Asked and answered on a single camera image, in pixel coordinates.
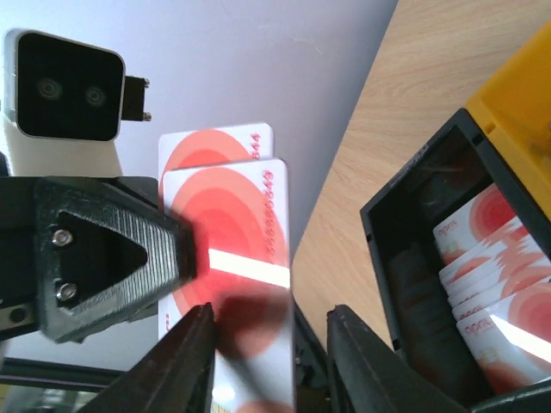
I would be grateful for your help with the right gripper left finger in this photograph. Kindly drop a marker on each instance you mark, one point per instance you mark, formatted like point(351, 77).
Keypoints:
point(177, 375)

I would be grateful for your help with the red white card stack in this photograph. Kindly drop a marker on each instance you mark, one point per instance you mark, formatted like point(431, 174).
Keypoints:
point(497, 279)

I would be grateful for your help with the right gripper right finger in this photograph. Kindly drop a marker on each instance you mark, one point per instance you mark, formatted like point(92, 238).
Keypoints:
point(365, 375)

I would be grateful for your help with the yellow card bin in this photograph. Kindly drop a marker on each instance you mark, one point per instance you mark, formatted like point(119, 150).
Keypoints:
point(513, 109)

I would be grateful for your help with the black bin with red cards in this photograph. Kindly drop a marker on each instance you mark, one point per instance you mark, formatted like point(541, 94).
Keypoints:
point(450, 169)

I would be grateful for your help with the red circle card front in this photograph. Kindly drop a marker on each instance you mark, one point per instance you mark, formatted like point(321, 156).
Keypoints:
point(240, 211)

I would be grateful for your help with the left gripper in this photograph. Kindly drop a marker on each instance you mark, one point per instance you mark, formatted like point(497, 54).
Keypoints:
point(79, 254)

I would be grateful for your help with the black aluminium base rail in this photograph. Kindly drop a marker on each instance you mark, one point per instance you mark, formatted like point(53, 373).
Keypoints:
point(56, 376)

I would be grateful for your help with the red circle card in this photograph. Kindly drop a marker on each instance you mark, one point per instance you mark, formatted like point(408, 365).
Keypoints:
point(240, 211)
point(214, 145)

